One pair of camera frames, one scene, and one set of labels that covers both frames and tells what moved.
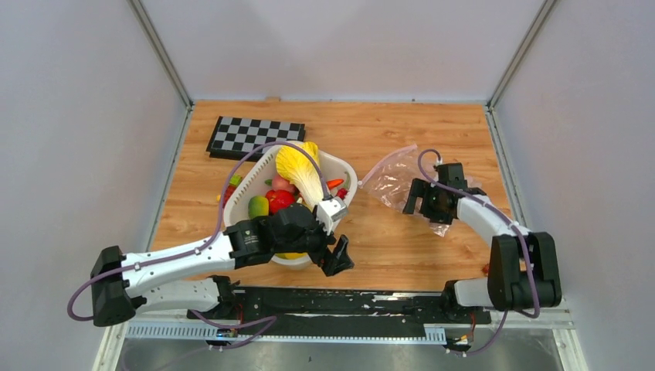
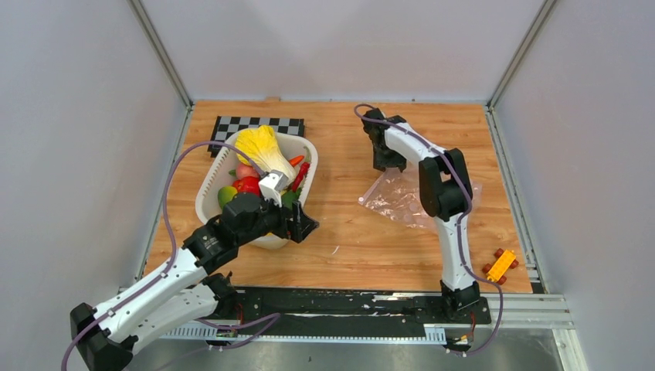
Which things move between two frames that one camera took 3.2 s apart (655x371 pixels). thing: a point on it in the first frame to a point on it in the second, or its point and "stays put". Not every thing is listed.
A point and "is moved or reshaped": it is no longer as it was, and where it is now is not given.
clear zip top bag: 390,181 is moved or reshaped
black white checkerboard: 232,137 stays put
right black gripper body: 439,215 to 388,158
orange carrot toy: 332,183 to 296,160
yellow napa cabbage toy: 300,170 to 259,144
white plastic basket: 251,178 to 216,177
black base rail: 333,307 stays put
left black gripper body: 314,241 to 272,219
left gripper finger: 337,260 to 301,225
